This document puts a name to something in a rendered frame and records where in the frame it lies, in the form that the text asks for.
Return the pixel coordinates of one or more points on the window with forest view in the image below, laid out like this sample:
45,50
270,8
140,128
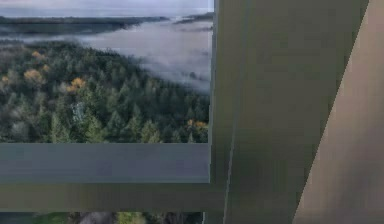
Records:
100,83

